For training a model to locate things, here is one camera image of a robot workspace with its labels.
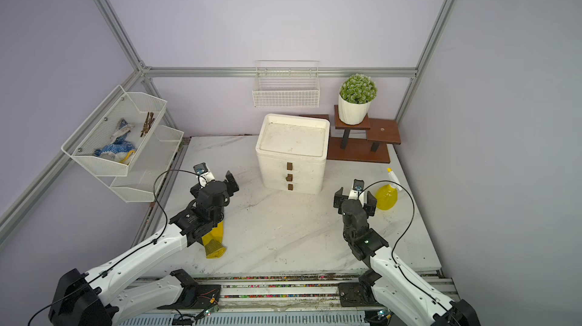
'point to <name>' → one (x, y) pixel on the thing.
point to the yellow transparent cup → (213, 242)
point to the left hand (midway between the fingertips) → (217, 179)
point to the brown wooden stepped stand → (367, 142)
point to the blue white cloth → (121, 150)
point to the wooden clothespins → (148, 123)
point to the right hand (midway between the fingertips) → (356, 193)
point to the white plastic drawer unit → (292, 150)
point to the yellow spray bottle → (387, 195)
